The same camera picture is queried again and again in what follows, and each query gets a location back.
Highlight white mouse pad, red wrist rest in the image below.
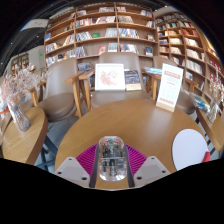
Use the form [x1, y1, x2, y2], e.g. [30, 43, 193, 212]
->
[171, 128, 212, 172]

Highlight light blue book stack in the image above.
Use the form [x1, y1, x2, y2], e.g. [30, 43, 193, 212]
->
[144, 66, 163, 76]

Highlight small distant bookshelf unit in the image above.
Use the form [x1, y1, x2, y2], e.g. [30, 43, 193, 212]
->
[9, 52, 30, 76]

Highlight glass vase, pink dried flowers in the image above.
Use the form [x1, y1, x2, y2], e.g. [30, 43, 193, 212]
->
[0, 64, 49, 132]

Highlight blue yellow magazine stack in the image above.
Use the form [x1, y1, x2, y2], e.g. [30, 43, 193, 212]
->
[188, 91, 211, 113]

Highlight white red sign, wooden base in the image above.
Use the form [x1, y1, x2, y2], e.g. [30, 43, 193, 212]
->
[155, 62, 185, 113]

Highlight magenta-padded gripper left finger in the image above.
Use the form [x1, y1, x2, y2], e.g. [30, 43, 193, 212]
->
[54, 143, 100, 189]

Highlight white framed picture, red print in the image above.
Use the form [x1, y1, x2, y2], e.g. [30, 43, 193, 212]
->
[94, 62, 127, 92]

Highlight white ceiling panel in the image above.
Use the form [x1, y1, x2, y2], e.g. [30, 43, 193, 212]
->
[20, 18, 49, 32]

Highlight wide wooden bookshelf unit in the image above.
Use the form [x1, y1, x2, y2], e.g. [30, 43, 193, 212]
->
[43, 2, 157, 69]

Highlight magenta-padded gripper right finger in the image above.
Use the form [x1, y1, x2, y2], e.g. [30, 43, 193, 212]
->
[124, 143, 171, 189]

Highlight dark book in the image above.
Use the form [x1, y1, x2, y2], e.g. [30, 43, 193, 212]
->
[124, 69, 143, 92]

